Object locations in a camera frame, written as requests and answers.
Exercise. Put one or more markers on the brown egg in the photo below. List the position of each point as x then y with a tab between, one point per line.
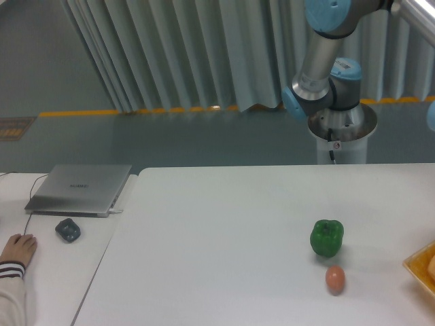
335	279

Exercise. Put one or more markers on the white striped sleeve forearm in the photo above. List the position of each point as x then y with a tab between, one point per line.
13	293

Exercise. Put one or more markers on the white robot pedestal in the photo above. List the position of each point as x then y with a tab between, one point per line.
342	136

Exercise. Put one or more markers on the black small device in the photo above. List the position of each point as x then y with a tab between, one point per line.
68	230

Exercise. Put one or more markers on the silver laptop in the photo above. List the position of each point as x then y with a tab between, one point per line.
82	190

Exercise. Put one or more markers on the green bell pepper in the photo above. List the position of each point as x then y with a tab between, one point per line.
327	237

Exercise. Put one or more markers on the person's hand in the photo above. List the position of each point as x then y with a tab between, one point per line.
19	249

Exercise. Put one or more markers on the yellow tray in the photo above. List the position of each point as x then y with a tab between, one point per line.
421	267

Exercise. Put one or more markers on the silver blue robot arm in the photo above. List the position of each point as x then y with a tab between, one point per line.
323	68

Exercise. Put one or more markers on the pale green curtain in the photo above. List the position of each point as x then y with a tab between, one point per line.
169	54

